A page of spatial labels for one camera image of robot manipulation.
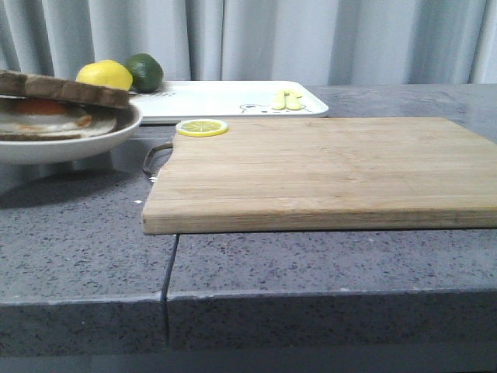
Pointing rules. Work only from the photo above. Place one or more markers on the white round plate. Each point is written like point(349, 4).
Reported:
point(65, 150)

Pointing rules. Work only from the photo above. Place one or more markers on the white bread slice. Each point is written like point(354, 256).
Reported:
point(16, 83)

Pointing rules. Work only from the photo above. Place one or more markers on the white bear-print tray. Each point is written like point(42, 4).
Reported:
point(185, 100)

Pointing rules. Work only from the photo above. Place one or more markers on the bottom bread slice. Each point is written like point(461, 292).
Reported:
point(101, 126)

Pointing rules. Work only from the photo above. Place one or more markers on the lemon slice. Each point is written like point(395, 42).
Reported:
point(201, 127)

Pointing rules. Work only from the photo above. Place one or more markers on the yellow plastic knife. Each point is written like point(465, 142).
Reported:
point(292, 101)

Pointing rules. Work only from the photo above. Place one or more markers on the wooden cutting board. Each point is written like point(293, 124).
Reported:
point(326, 174)

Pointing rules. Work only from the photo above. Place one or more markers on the green lime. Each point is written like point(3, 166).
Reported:
point(147, 73)

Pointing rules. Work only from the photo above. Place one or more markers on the grey curtain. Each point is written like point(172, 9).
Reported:
point(311, 42)

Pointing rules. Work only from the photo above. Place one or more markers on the yellow lemon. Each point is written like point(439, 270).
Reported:
point(107, 73)

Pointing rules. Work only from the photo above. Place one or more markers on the fried egg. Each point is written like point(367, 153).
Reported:
point(34, 116)

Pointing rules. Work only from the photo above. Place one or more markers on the metal cutting board handle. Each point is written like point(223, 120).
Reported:
point(146, 166)

